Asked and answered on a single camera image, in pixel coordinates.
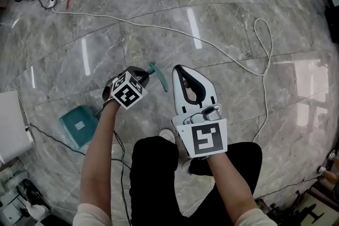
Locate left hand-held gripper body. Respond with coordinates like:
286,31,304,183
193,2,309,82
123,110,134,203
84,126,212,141
102,71,148,110

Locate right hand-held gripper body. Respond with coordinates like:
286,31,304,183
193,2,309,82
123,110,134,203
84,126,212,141
171,102,229,161

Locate teal dustpan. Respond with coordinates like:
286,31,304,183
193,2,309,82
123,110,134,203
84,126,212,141
58,60,169,149

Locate person's right forearm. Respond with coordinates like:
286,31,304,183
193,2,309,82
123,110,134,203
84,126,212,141
206,152,255,223

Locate person's left forearm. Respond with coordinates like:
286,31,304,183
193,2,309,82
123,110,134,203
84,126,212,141
78,99,120,220

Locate person's white shoe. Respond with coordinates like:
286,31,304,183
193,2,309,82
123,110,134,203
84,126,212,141
158,128,176,145
182,158,194,176

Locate person's black trousers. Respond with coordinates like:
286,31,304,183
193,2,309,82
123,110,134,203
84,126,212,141
129,135,263,226

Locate cream shirt sleeve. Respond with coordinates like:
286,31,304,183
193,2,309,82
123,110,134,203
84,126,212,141
72,202,112,226
232,207,279,226

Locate white box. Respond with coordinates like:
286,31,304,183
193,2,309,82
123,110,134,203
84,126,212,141
0,89,34,162

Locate black framed white board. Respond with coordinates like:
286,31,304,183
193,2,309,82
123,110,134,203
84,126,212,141
293,184,339,226

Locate dark furniture edge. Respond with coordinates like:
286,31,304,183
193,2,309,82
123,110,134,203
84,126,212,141
324,4,339,43

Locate long white cable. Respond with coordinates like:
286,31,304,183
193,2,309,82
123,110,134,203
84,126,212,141
51,7,274,143

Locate short white cable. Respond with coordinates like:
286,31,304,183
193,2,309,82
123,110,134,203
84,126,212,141
17,94,34,141

